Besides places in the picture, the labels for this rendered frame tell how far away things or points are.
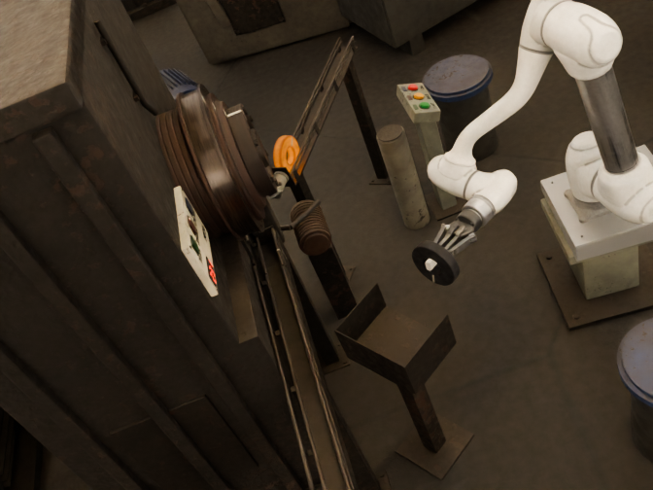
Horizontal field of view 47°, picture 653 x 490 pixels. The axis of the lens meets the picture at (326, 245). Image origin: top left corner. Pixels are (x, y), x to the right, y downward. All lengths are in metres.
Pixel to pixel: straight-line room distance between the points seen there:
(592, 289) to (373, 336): 1.00
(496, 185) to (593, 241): 0.43
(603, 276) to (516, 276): 0.38
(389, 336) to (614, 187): 0.82
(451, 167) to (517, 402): 0.89
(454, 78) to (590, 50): 1.49
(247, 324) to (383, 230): 1.48
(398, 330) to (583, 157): 0.83
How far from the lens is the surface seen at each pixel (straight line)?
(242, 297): 2.18
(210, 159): 2.04
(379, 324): 2.30
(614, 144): 2.34
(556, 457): 2.66
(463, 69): 3.53
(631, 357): 2.34
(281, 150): 2.82
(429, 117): 3.04
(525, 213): 3.36
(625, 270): 2.93
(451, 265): 2.21
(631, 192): 2.43
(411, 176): 3.21
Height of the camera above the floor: 2.35
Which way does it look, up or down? 42 degrees down
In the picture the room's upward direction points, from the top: 24 degrees counter-clockwise
